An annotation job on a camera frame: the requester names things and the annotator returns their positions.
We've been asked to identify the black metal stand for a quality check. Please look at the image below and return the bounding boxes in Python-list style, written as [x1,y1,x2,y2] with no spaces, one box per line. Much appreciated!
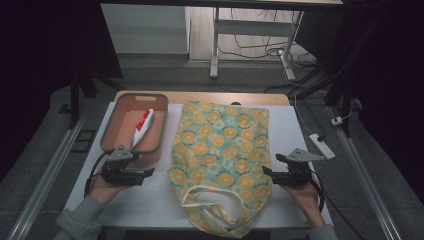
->
[293,33,368,138]
[68,69,124,129]

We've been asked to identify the black floor cables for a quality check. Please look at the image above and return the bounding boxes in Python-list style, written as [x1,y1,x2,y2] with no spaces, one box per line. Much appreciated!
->
[218,8,318,68]

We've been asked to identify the yellow floral tote bag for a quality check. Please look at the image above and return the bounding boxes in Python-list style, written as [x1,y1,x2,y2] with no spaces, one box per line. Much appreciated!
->
[167,100,273,239]

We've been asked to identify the white and red toothpaste tube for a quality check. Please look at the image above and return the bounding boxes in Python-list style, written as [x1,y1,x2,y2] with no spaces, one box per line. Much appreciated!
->
[130,108,155,149]

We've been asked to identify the white cabinet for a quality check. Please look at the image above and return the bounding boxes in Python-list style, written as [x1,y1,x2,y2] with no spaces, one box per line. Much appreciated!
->
[100,3,191,55]

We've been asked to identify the person's right hand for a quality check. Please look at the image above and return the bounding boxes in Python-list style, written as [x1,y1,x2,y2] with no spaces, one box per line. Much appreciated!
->
[279,179,326,229]

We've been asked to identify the white power cable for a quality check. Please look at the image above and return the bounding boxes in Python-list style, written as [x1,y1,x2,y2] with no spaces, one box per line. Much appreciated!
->
[283,66,321,138]

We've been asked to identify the metal floor rail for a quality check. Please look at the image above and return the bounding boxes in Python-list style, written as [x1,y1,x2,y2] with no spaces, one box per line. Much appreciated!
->
[6,111,88,240]
[328,106,404,240]

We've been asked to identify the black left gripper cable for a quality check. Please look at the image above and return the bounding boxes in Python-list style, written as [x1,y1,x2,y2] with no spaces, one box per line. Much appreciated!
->
[84,151,111,198]

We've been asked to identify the white-legged desk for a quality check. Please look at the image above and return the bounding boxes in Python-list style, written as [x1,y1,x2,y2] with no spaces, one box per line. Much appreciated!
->
[99,0,344,81]

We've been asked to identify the person's left hand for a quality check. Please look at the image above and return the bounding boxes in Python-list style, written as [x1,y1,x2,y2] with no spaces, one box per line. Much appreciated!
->
[88,173,129,205]

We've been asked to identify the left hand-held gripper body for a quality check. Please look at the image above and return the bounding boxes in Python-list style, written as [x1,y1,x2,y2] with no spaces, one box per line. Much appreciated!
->
[99,144,148,187]

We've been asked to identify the white table mat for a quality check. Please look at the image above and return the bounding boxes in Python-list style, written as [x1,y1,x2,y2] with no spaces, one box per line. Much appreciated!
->
[64,102,334,231]

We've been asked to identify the white power strip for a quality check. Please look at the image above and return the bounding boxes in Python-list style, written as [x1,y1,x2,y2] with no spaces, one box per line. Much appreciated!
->
[308,133,336,160]

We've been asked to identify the wooden table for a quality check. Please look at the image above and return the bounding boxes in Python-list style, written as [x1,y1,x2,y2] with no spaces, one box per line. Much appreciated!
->
[113,89,291,107]

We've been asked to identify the orange plastic basket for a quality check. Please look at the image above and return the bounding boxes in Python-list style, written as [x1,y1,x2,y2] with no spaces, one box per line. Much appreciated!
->
[99,92,170,165]

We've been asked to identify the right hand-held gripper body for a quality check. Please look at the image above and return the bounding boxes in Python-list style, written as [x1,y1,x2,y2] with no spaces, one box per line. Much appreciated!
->
[271,148,325,187]

